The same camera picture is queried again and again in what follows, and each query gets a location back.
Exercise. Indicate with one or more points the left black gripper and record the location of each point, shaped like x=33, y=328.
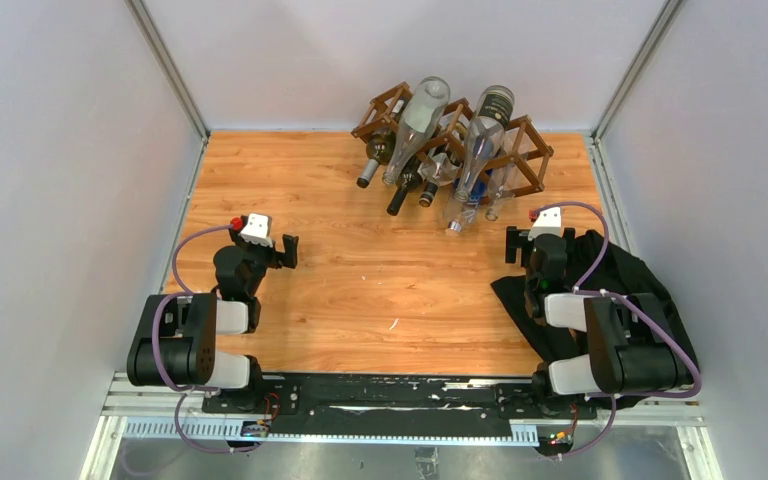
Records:
x=278, y=259

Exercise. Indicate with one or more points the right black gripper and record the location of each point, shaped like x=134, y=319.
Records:
x=518, y=239

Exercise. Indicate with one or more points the clear bottle gold label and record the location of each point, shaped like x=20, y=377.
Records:
x=440, y=170

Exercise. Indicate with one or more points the dark green wine bottle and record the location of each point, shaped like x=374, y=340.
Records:
x=379, y=150

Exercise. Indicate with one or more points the clear bottle black label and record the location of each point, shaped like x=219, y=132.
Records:
x=485, y=136
x=417, y=124

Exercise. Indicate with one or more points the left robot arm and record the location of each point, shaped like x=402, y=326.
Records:
x=175, y=343

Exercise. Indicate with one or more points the blue label clear bottle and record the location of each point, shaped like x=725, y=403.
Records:
x=459, y=216

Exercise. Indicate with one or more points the tall slim clear bottle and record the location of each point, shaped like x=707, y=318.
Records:
x=503, y=180

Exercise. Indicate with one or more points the brown wooden wine rack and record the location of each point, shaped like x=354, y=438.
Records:
x=528, y=151

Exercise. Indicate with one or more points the dark bottle black neck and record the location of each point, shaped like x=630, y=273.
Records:
x=409, y=180

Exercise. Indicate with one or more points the black cloth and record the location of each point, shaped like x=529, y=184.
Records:
x=629, y=278

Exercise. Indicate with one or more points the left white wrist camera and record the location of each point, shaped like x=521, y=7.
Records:
x=256, y=230

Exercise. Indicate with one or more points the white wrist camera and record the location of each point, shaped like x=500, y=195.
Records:
x=547, y=221
x=256, y=230

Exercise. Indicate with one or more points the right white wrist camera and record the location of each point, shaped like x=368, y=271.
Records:
x=547, y=221

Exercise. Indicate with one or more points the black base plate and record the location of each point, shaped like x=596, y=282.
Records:
x=365, y=405

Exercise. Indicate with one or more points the aluminium rail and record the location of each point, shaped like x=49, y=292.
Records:
x=158, y=412

